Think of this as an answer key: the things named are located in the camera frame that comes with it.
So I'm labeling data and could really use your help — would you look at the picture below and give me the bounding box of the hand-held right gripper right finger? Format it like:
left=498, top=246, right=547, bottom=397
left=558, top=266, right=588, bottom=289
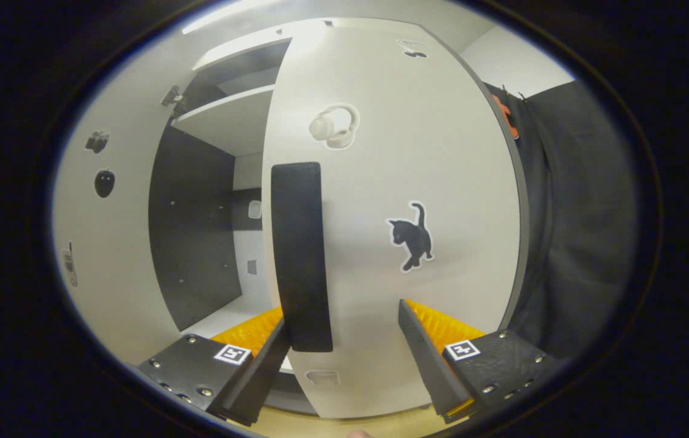
left=397, top=299, right=564, bottom=425

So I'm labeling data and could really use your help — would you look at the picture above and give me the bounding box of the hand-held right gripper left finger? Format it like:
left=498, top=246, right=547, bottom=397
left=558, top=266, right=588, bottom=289
left=136, top=306, right=292, bottom=426

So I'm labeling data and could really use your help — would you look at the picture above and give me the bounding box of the cabinet door with camera sticker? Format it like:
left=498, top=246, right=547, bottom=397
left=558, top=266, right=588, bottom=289
left=51, top=52, right=196, bottom=367

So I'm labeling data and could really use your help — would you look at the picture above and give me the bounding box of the cabinet door with headphones sticker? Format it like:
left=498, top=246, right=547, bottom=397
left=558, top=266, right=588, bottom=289
left=261, top=18, right=531, bottom=420

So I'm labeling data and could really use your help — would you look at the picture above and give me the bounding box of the black door handle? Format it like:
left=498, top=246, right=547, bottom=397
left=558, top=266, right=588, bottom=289
left=270, top=161, right=334, bottom=353

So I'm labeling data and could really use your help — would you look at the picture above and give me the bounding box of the white cabinet dark frame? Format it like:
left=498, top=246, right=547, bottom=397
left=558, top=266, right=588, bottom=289
left=149, top=18, right=296, bottom=414

